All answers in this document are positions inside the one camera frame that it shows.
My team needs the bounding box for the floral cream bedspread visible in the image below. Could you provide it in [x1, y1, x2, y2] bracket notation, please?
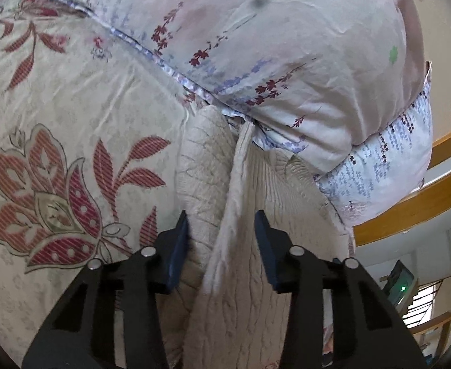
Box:
[0, 0, 204, 364]

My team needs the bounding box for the wooden stair railing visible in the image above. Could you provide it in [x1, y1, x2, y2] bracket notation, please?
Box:
[402, 276, 451, 364]

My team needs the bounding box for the white lavender-print pillow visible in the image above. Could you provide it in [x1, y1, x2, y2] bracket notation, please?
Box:
[313, 61, 434, 228]

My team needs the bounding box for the beige cable-knit sweater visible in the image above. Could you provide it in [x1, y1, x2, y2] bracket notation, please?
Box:
[160, 106, 354, 368]

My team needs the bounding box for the yellow wooden headboard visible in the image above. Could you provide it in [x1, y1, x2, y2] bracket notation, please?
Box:
[354, 133, 451, 247]

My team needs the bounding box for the dark framed monitor screen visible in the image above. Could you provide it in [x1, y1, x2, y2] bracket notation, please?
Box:
[379, 260, 419, 316]

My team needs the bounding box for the mauve pink pillow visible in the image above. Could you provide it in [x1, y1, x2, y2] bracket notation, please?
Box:
[62, 0, 425, 174]

